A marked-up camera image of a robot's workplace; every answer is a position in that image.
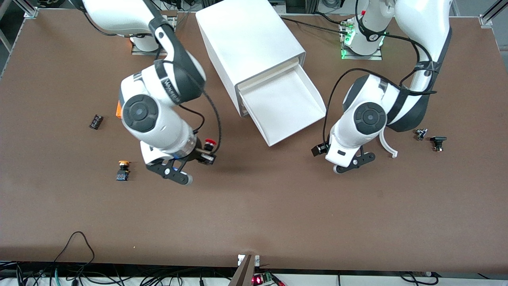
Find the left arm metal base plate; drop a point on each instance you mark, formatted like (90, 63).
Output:
(345, 53)

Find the orange push button switch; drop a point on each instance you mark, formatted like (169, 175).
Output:
(123, 171)

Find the aluminium frame profile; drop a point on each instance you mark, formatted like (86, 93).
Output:
(27, 10)
(490, 16)

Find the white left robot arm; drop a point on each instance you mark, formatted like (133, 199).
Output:
(369, 119)

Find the small black terminal block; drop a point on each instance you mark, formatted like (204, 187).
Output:
(95, 121)

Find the orange and black button box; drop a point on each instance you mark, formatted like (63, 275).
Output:
(118, 110)

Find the grey angled post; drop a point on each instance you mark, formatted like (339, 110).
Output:
(244, 274)

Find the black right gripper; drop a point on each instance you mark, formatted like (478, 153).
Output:
(197, 153)

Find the red push button switch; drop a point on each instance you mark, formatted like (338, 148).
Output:
(210, 142)

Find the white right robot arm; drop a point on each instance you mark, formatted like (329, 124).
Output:
(158, 119)

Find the white curved plastic arc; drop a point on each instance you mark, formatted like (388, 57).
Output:
(387, 145)

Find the black flat-head switch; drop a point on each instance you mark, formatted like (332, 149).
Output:
(438, 141)

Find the small silver black knob switch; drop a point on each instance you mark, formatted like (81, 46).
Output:
(420, 134)

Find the circuit board with red LED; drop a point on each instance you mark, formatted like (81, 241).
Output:
(262, 279)

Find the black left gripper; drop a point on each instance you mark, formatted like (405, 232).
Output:
(318, 150)

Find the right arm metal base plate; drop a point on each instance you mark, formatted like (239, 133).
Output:
(137, 51)

